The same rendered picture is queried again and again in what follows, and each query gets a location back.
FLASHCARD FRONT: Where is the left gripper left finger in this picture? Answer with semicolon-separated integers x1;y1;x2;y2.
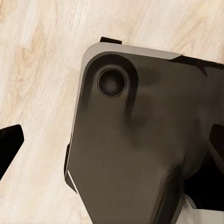
0;124;24;179

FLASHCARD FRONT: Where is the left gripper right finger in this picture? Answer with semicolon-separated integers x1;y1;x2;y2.
209;124;224;161

